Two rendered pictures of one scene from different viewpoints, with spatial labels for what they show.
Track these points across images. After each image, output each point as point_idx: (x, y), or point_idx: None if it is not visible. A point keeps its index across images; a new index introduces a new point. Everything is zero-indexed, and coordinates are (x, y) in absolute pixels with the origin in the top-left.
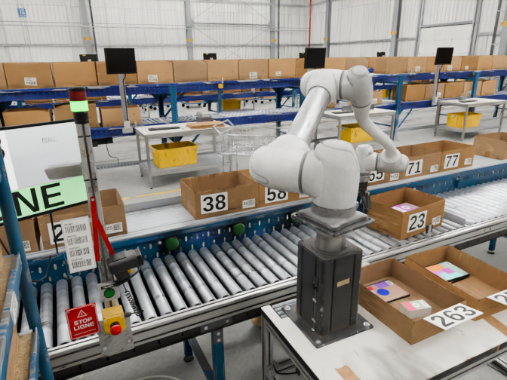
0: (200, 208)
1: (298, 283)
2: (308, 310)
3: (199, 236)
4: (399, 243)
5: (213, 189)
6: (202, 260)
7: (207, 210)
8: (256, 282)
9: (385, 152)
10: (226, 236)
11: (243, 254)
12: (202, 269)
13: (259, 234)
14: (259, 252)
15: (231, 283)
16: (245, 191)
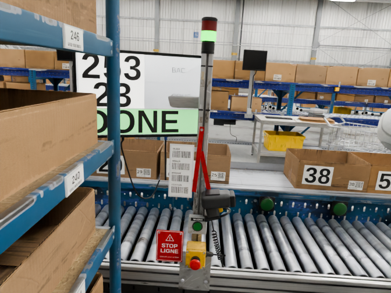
0: (301, 177)
1: None
2: None
3: (295, 205)
4: None
5: (319, 161)
6: (294, 228)
7: (308, 181)
8: (353, 270)
9: None
10: (323, 213)
11: (340, 236)
12: (292, 237)
13: (362, 222)
14: (359, 239)
15: (323, 261)
16: (354, 171)
